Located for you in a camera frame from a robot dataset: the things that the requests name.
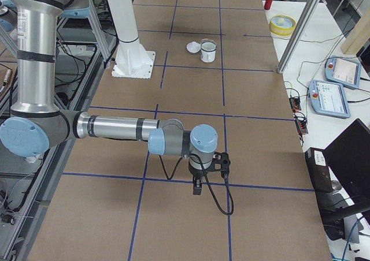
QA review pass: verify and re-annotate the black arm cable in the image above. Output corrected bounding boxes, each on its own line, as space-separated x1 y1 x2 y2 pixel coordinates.
158 154 234 215

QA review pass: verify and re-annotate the white camera stand pedestal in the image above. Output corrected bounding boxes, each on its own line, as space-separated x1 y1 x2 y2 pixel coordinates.
108 0 156 79

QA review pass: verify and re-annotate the clear plastic funnel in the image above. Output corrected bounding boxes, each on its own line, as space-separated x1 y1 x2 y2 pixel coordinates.
201 39 217 52

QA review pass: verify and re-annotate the black computer box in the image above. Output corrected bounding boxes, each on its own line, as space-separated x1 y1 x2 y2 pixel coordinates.
305 147 333 193

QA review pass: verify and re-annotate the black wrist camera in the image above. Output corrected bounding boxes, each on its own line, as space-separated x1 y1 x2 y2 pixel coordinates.
207 152 231 178

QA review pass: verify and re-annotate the white mug lid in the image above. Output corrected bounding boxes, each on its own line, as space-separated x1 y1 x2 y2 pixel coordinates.
186 41 201 54

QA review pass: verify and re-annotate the white enamel mug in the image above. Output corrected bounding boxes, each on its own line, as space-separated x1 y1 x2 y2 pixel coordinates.
201 50 216 63

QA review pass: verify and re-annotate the yellow tape roll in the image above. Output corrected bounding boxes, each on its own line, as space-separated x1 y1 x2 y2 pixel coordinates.
269 14 296 36

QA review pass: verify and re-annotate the brown paper table cover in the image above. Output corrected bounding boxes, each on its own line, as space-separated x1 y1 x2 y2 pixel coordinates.
28 0 331 260

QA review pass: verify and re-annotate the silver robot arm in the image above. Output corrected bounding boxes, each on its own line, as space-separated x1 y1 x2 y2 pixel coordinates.
1 0 218 195

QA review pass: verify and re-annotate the black monitor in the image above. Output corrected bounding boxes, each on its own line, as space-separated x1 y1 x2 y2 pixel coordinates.
322 118 369 223

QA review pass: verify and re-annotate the aluminium side frame rack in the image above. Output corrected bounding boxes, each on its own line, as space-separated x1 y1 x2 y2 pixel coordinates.
1 0 110 260

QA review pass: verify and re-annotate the near teach pendant tablet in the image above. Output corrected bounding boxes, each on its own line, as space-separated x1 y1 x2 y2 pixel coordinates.
309 79 351 118

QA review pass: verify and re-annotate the far teach pendant tablet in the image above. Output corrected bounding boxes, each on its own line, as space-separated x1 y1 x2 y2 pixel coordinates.
324 56 361 90

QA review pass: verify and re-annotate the aluminium frame post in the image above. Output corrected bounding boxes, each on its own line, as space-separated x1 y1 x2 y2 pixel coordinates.
277 0 320 74

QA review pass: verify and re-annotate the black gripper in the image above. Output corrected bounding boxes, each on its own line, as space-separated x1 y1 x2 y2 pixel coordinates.
189 166 205 195

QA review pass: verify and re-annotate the teach pendant tablet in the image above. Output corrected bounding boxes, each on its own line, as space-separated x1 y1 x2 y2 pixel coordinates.
324 56 361 90
309 79 351 118

